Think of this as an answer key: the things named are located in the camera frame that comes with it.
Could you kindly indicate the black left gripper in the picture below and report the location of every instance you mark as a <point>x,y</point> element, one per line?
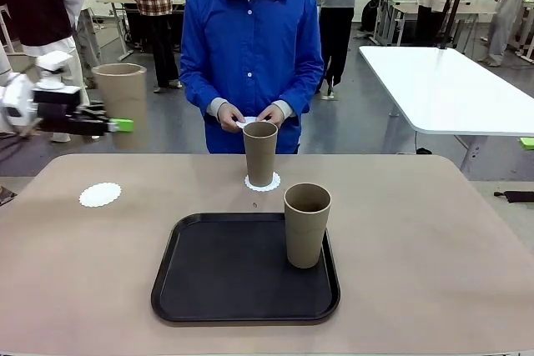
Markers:
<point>56,116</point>

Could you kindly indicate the tall tan cup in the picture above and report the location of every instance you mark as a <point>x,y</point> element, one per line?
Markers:
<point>121,89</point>
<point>306,235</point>
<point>260,156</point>

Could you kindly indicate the white paper lace coaster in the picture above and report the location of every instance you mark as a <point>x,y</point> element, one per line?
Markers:
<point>100,194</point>
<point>246,119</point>
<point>263,189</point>

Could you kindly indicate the person's left forearm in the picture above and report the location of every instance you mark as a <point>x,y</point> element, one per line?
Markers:
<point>298,99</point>

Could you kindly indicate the person's right forearm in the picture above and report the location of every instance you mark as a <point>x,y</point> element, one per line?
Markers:
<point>200,97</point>

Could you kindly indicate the person's right hand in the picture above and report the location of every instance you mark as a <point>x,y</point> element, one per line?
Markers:
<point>227,116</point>

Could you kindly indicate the person's left hand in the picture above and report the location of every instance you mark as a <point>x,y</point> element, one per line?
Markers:
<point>273,113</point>

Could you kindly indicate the person in grey trousers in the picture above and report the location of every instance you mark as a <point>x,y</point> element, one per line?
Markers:
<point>89,47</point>

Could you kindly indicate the white cylindrical appliance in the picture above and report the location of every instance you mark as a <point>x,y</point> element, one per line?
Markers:
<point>3,60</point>

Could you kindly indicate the person in blue shirt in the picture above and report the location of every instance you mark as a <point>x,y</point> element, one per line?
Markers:
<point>250,39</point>

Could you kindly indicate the black plastic tray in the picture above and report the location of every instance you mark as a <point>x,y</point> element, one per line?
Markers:
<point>229,272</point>

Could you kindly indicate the black backpack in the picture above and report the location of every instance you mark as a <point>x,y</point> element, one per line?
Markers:
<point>369,16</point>

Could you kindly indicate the white rounded table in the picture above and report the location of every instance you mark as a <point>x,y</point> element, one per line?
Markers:
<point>438,89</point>

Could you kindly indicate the black tripod stand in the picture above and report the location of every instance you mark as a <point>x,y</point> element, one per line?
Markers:
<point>456,1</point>

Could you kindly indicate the pale green flat object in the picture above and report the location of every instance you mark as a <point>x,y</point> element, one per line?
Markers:
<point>527,141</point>

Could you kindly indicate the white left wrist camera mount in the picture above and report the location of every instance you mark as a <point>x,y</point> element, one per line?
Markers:
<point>52,62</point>

